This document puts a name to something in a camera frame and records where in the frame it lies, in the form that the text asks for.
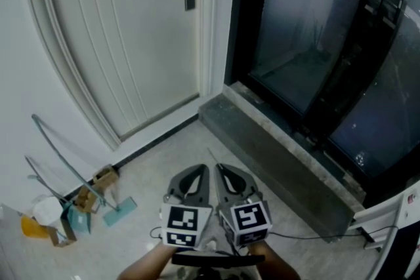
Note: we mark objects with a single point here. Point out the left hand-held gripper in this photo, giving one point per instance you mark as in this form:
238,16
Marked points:
183,223

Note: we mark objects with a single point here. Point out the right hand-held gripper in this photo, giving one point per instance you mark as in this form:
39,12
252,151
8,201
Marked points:
247,223

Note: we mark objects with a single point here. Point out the person's left forearm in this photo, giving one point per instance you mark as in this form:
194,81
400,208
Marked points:
147,264

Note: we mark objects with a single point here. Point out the person's right forearm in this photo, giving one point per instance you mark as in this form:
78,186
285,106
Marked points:
275,264

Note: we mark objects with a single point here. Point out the black framed glass door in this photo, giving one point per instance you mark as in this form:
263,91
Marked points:
295,26

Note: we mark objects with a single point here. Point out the grey stone threshold step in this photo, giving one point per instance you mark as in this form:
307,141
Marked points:
279,157

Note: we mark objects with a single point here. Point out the black body-worn bar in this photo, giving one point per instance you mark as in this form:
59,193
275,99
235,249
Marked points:
216,259

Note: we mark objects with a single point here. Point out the large brown cardboard box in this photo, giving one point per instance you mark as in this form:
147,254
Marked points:
105,178

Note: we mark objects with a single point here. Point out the small brown cardboard box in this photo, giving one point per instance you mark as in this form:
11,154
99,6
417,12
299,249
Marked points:
86,200

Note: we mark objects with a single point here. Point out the folded brown cardboard piece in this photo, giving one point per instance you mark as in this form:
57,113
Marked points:
62,236

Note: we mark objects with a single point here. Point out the white plastic bag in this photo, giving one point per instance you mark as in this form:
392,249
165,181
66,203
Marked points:
47,210

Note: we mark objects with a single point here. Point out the white plastic rack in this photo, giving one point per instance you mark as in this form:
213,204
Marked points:
377,216

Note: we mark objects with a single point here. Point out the orange plastic container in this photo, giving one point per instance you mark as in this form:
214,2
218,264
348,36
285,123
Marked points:
33,228

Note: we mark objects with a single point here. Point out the grey board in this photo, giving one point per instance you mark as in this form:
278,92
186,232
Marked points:
8,239

